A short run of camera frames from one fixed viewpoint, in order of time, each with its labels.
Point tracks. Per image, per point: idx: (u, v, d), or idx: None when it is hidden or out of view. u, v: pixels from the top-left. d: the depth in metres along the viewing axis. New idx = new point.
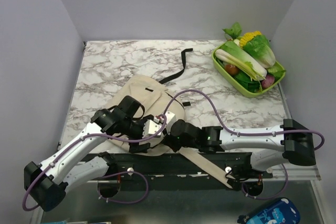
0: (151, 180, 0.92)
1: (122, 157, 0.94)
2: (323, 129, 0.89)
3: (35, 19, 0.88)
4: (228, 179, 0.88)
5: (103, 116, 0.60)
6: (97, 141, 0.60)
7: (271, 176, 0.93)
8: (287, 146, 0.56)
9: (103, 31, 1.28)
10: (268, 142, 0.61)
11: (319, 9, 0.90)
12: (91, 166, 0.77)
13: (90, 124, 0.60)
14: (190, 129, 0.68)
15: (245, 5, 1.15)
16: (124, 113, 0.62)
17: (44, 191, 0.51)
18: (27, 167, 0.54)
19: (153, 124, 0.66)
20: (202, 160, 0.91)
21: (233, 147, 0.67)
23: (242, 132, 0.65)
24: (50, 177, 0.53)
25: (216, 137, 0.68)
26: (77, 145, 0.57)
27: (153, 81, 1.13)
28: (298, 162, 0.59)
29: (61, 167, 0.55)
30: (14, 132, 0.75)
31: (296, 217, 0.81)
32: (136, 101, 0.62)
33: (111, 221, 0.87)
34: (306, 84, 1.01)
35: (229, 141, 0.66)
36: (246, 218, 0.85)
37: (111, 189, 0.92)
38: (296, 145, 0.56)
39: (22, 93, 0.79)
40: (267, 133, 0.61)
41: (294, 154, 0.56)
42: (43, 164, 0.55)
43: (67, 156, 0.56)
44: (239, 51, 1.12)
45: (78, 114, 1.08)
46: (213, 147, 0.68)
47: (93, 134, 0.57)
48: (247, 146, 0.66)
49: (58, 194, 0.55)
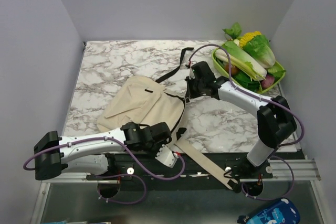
0: (151, 179, 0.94)
1: (122, 157, 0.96)
2: (323, 129, 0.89)
3: (34, 19, 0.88)
4: (230, 181, 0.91)
5: (132, 130, 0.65)
6: (114, 148, 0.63)
7: (271, 176, 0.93)
8: (263, 109, 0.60)
9: (103, 31, 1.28)
10: (251, 103, 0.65)
11: (319, 8, 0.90)
12: (94, 162, 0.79)
13: (119, 130, 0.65)
14: (204, 67, 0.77)
15: (245, 4, 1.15)
16: (152, 136, 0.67)
17: (48, 164, 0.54)
18: (50, 134, 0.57)
19: (170, 158, 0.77)
20: (205, 160, 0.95)
21: (227, 97, 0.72)
23: (239, 88, 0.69)
24: (61, 153, 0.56)
25: (221, 83, 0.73)
26: (99, 142, 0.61)
27: (153, 83, 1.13)
28: (262, 130, 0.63)
29: (74, 151, 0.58)
30: (14, 134, 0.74)
31: (296, 217, 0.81)
32: (167, 131, 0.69)
33: (111, 221, 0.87)
34: (306, 84, 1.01)
35: (226, 89, 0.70)
36: (246, 218, 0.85)
37: (111, 189, 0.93)
38: (271, 114, 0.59)
39: (22, 94, 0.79)
40: (255, 96, 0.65)
41: (261, 118, 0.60)
42: (62, 139, 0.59)
43: (85, 145, 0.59)
44: (239, 51, 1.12)
45: (78, 114, 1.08)
46: (212, 90, 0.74)
47: (116, 140, 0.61)
48: (235, 102, 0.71)
49: (53, 172, 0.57)
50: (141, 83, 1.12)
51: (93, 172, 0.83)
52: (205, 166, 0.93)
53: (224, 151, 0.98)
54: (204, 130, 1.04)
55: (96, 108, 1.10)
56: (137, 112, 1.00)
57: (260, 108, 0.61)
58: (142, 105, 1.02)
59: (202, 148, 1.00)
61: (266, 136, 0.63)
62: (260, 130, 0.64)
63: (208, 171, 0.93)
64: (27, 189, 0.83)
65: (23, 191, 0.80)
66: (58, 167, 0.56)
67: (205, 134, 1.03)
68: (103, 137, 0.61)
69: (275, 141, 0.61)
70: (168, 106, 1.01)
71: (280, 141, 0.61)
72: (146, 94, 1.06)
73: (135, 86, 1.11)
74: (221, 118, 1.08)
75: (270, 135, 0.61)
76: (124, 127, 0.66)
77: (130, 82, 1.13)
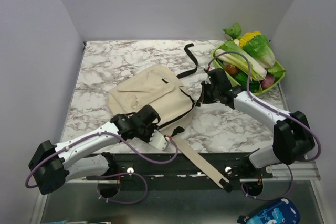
0: (151, 180, 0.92)
1: (122, 157, 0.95)
2: (323, 129, 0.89)
3: (34, 19, 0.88)
4: (221, 180, 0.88)
5: (121, 120, 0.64)
6: (110, 139, 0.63)
7: (271, 176, 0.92)
8: (280, 124, 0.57)
9: (103, 31, 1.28)
10: (268, 116, 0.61)
11: (319, 9, 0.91)
12: (93, 163, 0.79)
13: (109, 123, 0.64)
14: (221, 74, 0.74)
15: (245, 4, 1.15)
16: (142, 121, 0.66)
17: (51, 172, 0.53)
18: (43, 144, 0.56)
19: (163, 141, 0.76)
20: (200, 159, 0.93)
21: (242, 107, 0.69)
23: (256, 99, 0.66)
24: (61, 159, 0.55)
25: (238, 92, 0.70)
26: (94, 138, 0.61)
27: (173, 77, 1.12)
28: (278, 147, 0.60)
29: (72, 154, 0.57)
30: (14, 134, 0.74)
31: (296, 217, 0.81)
32: (154, 112, 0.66)
33: (111, 221, 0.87)
34: (306, 84, 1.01)
35: (241, 99, 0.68)
36: (246, 218, 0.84)
37: (111, 189, 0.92)
38: (289, 130, 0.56)
39: (22, 94, 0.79)
40: (273, 109, 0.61)
41: (277, 134, 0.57)
42: (58, 146, 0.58)
43: (82, 145, 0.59)
44: (239, 51, 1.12)
45: (77, 114, 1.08)
46: (227, 98, 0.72)
47: (110, 132, 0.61)
48: (252, 114, 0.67)
49: (57, 181, 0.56)
50: (162, 72, 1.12)
51: (94, 174, 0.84)
52: (200, 166, 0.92)
53: (223, 151, 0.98)
54: (204, 130, 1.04)
55: (96, 108, 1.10)
56: (146, 95, 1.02)
57: (277, 123, 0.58)
58: (152, 91, 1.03)
59: (202, 148, 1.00)
61: (281, 152, 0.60)
62: (275, 146, 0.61)
63: (203, 170, 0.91)
64: (27, 189, 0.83)
65: (23, 191, 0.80)
66: (61, 173, 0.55)
67: (205, 135, 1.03)
68: (97, 133, 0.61)
69: (292, 160, 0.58)
70: (175, 100, 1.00)
71: (295, 159, 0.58)
72: (161, 83, 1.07)
73: (156, 72, 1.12)
74: (221, 118, 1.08)
75: (286, 152, 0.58)
76: (113, 119, 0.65)
77: (154, 68, 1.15)
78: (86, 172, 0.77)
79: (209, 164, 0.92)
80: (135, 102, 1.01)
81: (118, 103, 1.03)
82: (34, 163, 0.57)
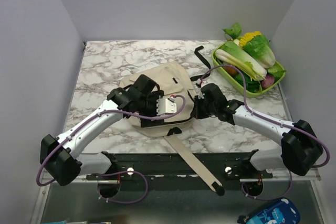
0: (151, 179, 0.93)
1: (122, 157, 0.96)
2: (323, 129, 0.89)
3: (34, 20, 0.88)
4: (213, 182, 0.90)
5: (119, 94, 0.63)
6: (112, 119, 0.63)
7: (271, 176, 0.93)
8: (287, 137, 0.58)
9: (103, 31, 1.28)
10: (272, 129, 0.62)
11: (319, 9, 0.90)
12: (98, 158, 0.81)
13: (106, 101, 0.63)
14: (216, 91, 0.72)
15: (245, 4, 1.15)
16: (140, 92, 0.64)
17: (61, 164, 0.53)
18: (45, 139, 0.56)
19: (168, 104, 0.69)
20: (193, 160, 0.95)
21: (242, 123, 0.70)
23: (255, 112, 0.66)
24: (67, 149, 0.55)
25: (235, 108, 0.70)
26: (95, 120, 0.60)
27: (185, 78, 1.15)
28: (289, 161, 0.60)
29: (77, 141, 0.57)
30: (14, 134, 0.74)
31: (296, 217, 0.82)
32: (151, 80, 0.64)
33: (111, 221, 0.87)
34: (306, 84, 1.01)
35: (241, 115, 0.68)
36: (246, 218, 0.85)
37: (111, 188, 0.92)
38: (297, 142, 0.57)
39: (22, 95, 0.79)
40: (275, 122, 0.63)
41: (287, 147, 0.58)
42: (59, 138, 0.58)
43: (83, 130, 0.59)
44: (239, 52, 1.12)
45: (78, 114, 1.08)
46: (226, 115, 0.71)
47: (109, 111, 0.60)
48: (253, 127, 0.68)
49: (71, 170, 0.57)
50: (176, 72, 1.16)
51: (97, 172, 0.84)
52: (193, 166, 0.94)
53: (223, 151, 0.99)
54: (204, 130, 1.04)
55: (96, 108, 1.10)
56: None
57: (284, 136, 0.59)
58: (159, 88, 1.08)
59: (202, 148, 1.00)
61: (294, 166, 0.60)
62: (285, 160, 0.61)
63: (196, 172, 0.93)
64: (27, 189, 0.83)
65: (23, 191, 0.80)
66: (72, 162, 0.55)
67: (205, 135, 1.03)
68: (96, 115, 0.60)
69: (305, 171, 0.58)
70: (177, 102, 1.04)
71: (308, 170, 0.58)
72: (171, 81, 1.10)
73: (170, 71, 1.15)
74: None
75: (298, 165, 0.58)
76: (108, 96, 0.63)
77: (169, 65, 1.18)
78: (92, 169, 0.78)
79: (202, 165, 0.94)
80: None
81: None
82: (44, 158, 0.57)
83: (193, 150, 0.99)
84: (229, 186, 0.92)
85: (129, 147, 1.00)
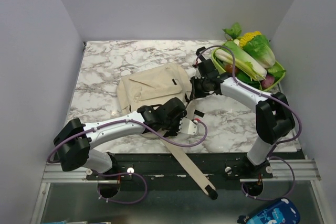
0: (151, 180, 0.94)
1: (122, 157, 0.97)
2: (324, 129, 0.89)
3: (34, 19, 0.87)
4: (207, 187, 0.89)
5: (147, 112, 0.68)
6: (136, 129, 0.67)
7: (271, 176, 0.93)
8: (261, 104, 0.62)
9: (103, 31, 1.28)
10: (252, 98, 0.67)
11: (319, 8, 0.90)
12: (105, 159, 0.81)
13: (136, 113, 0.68)
14: (208, 64, 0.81)
15: (245, 5, 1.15)
16: (166, 114, 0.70)
17: (76, 150, 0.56)
18: (73, 121, 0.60)
19: (192, 126, 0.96)
20: (189, 163, 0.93)
21: (228, 93, 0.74)
23: (241, 83, 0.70)
24: (88, 138, 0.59)
25: (224, 79, 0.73)
26: (121, 124, 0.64)
27: (184, 79, 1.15)
28: (261, 127, 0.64)
29: (99, 135, 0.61)
30: (13, 134, 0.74)
31: (296, 217, 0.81)
32: (179, 106, 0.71)
33: (111, 221, 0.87)
34: (306, 84, 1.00)
35: (227, 85, 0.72)
36: (246, 218, 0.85)
37: (111, 189, 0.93)
38: (270, 109, 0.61)
39: (22, 94, 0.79)
40: (255, 92, 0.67)
41: (260, 113, 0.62)
42: (85, 125, 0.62)
43: (108, 128, 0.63)
44: (239, 51, 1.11)
45: (77, 114, 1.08)
46: (215, 85, 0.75)
47: (136, 121, 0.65)
48: (236, 97, 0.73)
49: (79, 161, 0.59)
50: (175, 72, 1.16)
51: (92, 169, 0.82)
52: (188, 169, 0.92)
53: (223, 151, 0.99)
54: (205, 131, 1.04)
55: (96, 108, 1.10)
56: (150, 88, 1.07)
57: (259, 104, 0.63)
58: (158, 87, 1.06)
59: (202, 148, 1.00)
61: (264, 131, 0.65)
62: (259, 126, 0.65)
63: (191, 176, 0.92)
64: (27, 188, 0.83)
65: (23, 191, 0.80)
66: (85, 152, 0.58)
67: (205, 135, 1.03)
68: (124, 120, 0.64)
69: (273, 137, 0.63)
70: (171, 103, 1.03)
71: (275, 137, 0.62)
72: (170, 83, 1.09)
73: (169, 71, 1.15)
74: (221, 119, 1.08)
75: (268, 131, 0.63)
76: (139, 109, 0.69)
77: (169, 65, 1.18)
78: (97, 164, 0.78)
79: (198, 169, 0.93)
80: (139, 93, 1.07)
81: (126, 91, 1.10)
82: (62, 137, 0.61)
83: (193, 150, 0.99)
84: (229, 187, 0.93)
85: (129, 147, 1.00)
